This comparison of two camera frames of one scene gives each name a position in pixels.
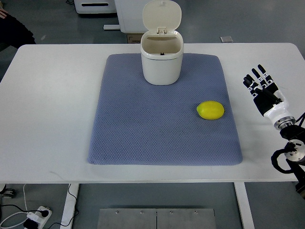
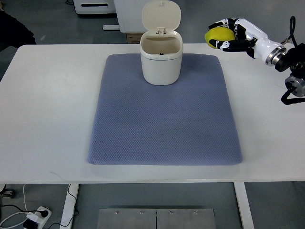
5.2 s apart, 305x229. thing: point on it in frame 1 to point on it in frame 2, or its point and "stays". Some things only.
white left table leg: (69, 208) stays
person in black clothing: (13, 32) stays
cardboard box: (134, 38) stays
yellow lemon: (210, 109) to (218, 33)
